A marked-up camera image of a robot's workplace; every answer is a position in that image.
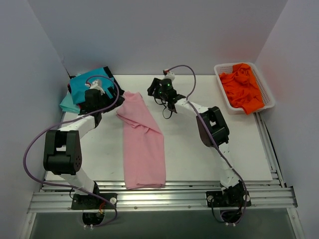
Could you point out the folded light teal t-shirt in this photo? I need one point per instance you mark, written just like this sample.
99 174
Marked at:
67 105

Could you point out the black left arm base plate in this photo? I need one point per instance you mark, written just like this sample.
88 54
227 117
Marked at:
87 202

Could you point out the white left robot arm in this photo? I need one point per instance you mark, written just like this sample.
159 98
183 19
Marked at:
62 151

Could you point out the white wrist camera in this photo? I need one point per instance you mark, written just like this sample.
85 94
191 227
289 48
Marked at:
169 75
96 85

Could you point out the aluminium rail frame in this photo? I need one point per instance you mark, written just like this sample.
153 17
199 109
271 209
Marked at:
177 211

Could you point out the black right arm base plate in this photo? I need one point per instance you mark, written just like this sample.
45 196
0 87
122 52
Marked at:
217 199

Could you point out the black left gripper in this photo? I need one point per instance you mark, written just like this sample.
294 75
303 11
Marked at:
109 94

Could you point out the pink t-shirt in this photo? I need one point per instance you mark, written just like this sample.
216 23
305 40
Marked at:
143 145

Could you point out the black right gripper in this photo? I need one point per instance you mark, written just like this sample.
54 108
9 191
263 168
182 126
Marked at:
154 87

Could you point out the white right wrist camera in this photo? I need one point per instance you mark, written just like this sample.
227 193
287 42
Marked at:
169 75

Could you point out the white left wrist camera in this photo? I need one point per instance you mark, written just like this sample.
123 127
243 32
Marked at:
96 85

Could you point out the orange t-shirt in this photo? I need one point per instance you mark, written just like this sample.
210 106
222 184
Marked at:
241 88

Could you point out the white plastic basket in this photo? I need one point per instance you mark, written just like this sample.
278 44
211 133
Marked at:
266 94

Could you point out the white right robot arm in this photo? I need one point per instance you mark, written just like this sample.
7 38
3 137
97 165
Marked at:
212 127

